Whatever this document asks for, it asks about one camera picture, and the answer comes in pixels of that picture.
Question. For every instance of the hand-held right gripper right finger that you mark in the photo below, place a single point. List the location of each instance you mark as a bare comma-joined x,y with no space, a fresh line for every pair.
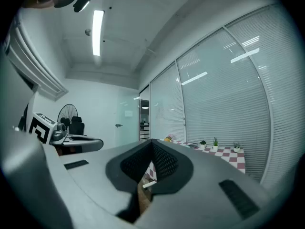
202,187

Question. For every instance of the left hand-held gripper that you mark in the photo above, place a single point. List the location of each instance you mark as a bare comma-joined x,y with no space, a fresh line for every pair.
41,128

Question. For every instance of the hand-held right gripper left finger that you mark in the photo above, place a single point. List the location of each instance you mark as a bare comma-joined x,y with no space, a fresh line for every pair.
95,166

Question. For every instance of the black office chair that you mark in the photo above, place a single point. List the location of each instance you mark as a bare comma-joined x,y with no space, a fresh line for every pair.
77,126

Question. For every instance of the black standing fan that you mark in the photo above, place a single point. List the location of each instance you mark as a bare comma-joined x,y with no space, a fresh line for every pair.
68,113

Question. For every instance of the pink white checkered tablecloth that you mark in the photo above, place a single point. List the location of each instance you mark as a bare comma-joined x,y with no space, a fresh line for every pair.
226,155

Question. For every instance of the purple button calculator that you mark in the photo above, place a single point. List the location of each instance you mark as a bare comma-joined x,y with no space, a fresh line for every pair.
193,146

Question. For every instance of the frosted glass door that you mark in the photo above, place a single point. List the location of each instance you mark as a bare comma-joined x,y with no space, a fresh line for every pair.
127,128

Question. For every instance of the dark green succulent pot plant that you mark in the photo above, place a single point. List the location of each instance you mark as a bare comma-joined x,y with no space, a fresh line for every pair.
203,143

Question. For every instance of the spiky green plant white pot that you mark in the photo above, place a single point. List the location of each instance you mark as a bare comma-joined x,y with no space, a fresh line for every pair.
215,143

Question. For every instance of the white door sign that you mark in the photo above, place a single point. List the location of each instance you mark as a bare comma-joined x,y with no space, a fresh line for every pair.
128,113

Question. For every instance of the pale green plant white pot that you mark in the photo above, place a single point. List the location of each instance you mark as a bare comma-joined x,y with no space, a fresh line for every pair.
236,147

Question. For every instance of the orange pumpkin shaped ornament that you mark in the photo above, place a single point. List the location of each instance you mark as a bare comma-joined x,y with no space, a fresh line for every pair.
167,140

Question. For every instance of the pink flower bouquet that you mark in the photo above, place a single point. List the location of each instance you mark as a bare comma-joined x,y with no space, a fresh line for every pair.
169,136

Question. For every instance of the white venetian window blinds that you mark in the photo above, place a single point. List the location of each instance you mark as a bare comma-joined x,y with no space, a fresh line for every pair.
226,99

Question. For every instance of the white ceiling air vent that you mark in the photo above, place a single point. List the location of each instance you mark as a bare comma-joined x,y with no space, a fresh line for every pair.
31,58

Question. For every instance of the round ceiling smoke detector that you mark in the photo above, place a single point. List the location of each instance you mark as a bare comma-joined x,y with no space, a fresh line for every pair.
88,32

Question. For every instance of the long ceiling light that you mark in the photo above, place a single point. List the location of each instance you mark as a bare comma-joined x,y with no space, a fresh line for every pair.
98,32

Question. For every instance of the black head-mounted camera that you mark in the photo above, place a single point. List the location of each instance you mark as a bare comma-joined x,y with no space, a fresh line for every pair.
83,0

